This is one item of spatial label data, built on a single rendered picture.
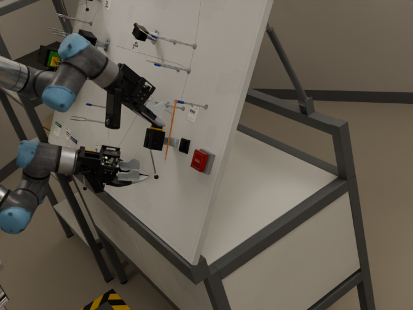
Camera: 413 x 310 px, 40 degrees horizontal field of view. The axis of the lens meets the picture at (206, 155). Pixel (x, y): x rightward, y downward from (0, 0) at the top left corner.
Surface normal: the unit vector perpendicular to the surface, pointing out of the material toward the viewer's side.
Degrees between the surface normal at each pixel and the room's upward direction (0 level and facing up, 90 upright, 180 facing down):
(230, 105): 54
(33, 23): 90
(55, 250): 0
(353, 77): 90
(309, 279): 90
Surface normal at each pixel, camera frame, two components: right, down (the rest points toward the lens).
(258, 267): 0.55, 0.30
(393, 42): -0.51, 0.55
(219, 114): -0.79, -0.11
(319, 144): -0.25, -0.83
